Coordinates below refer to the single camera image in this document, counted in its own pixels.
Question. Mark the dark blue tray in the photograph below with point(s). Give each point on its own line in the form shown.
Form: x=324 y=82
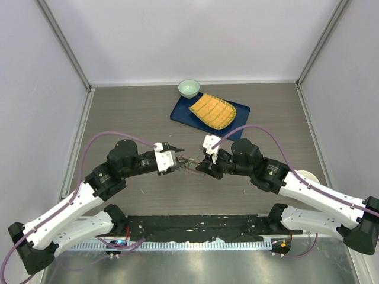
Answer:
x=182 y=114

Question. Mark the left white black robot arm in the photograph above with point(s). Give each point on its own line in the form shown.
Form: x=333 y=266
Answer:
x=39 y=242

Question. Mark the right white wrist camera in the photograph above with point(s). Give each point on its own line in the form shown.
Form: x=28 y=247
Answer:
x=209 y=144

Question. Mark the yellow woven bamboo mat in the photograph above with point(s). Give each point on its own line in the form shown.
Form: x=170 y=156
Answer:
x=213 y=111

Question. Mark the slotted white cable duct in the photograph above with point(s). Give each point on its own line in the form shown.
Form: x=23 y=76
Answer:
x=218 y=244

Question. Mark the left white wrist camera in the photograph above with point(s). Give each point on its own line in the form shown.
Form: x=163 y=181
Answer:
x=164 y=156

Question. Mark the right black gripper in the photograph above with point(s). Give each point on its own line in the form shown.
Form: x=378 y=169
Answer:
x=212 y=169

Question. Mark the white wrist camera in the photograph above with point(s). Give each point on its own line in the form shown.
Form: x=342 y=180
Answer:
x=164 y=156
x=209 y=144

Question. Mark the light green ceramic bowl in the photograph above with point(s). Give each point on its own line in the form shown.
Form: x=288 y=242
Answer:
x=189 y=88

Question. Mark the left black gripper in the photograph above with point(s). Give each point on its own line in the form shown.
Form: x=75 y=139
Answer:
x=168 y=147

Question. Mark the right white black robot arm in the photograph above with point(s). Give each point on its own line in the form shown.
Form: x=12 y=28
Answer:
x=349 y=219

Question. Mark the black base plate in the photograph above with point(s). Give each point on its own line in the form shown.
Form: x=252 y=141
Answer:
x=200 y=228

